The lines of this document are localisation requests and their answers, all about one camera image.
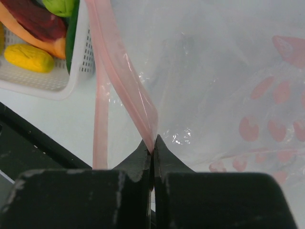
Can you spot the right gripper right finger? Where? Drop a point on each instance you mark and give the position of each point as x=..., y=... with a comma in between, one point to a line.
x=186, y=199

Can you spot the dark green cucumber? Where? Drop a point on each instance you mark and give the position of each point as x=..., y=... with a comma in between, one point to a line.
x=70, y=37

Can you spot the papaya slice with red flesh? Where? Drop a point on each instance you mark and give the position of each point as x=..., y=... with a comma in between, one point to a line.
x=35, y=25

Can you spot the white plastic basket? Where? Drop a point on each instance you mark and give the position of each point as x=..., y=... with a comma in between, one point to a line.
x=57, y=84

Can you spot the clear zip top bag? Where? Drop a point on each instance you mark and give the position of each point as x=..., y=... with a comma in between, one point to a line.
x=221, y=81

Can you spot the yellow green mango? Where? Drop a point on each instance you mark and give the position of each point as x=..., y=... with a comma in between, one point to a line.
x=2, y=37

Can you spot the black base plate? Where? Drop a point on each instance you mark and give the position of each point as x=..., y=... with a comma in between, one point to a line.
x=24, y=147

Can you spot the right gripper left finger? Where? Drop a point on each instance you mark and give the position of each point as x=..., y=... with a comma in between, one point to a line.
x=82, y=198

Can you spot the green lime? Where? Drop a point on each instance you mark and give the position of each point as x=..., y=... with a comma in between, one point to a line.
x=61, y=8

